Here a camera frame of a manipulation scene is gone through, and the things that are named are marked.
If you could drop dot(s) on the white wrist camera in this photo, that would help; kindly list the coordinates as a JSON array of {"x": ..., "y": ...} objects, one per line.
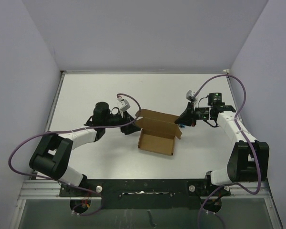
[
  {"x": 123, "y": 105},
  {"x": 190, "y": 96}
]

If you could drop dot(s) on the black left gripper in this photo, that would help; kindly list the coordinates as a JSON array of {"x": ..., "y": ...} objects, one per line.
[{"x": 127, "y": 119}]

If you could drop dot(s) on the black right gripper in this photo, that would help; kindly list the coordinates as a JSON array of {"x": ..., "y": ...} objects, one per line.
[{"x": 188, "y": 117}]

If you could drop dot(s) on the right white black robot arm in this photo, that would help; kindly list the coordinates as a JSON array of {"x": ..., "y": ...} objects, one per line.
[{"x": 248, "y": 161}]

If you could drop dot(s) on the brown cardboard paper box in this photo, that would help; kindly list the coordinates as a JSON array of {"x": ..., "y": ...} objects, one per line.
[{"x": 158, "y": 131}]

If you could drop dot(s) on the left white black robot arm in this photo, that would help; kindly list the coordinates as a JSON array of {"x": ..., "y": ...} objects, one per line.
[{"x": 51, "y": 157}]

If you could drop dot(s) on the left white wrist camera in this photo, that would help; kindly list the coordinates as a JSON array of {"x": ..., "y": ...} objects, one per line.
[{"x": 123, "y": 105}]

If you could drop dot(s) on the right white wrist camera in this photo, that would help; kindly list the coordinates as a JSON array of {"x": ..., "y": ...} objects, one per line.
[{"x": 190, "y": 96}]

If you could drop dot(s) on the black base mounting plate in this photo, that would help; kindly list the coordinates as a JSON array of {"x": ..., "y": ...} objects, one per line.
[{"x": 148, "y": 193}]

